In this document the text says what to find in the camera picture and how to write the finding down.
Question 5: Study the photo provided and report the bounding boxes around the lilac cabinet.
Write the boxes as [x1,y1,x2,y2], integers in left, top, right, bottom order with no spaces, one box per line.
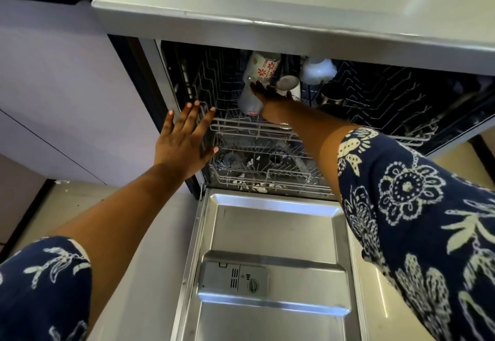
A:
[0,0,194,198]

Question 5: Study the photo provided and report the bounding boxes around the black baseboard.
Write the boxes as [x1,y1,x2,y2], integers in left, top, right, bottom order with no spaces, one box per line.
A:
[0,178,55,264]

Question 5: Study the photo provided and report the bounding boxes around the grey detergent dispenser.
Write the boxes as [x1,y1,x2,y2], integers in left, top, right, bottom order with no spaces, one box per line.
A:
[197,261,270,299]

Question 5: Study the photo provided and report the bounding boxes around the blue floral patterned garment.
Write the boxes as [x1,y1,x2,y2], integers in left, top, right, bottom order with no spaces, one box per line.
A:
[0,126,495,341]

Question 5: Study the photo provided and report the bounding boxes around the white mug with red flowers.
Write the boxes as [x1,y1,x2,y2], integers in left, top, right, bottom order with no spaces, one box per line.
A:
[242,51,282,82]

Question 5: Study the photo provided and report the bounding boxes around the clear drinking glass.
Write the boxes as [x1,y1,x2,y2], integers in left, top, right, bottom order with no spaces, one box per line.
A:
[237,76,268,117]

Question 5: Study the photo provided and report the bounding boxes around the steel cup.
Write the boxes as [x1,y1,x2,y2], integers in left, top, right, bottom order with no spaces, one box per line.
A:
[319,81,349,106]

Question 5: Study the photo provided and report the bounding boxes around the steel dishwasher door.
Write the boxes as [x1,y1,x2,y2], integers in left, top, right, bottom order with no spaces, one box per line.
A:
[170,188,369,341]

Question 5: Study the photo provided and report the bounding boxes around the person's right forearm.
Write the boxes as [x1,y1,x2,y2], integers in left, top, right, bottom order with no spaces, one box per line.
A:
[263,101,361,200]

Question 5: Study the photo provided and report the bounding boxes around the plain white cup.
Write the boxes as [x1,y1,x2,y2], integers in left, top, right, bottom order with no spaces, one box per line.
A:
[275,75,302,102]

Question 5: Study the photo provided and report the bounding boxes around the person's left forearm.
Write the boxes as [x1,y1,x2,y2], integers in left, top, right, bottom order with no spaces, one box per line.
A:
[48,163,203,331]

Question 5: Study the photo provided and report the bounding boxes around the wire dishwasher rack with cups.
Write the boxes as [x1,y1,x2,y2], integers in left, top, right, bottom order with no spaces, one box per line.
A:
[191,46,495,148]

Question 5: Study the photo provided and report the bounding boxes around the silver dishwasher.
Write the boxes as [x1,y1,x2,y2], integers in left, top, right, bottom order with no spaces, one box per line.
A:
[91,0,495,203]

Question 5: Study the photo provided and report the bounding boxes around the person's left hand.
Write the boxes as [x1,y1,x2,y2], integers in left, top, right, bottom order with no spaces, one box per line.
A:
[154,100,219,181]

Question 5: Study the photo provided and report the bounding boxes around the white bowl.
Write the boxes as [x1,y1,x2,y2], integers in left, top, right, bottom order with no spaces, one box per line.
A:
[300,57,338,85]

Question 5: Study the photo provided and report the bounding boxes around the person's right hand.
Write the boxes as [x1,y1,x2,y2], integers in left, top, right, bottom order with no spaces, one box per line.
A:
[250,81,299,125]

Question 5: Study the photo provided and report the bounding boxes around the grey wire lower dishwasher rack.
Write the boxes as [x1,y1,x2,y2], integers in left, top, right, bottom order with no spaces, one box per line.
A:
[208,116,338,201]

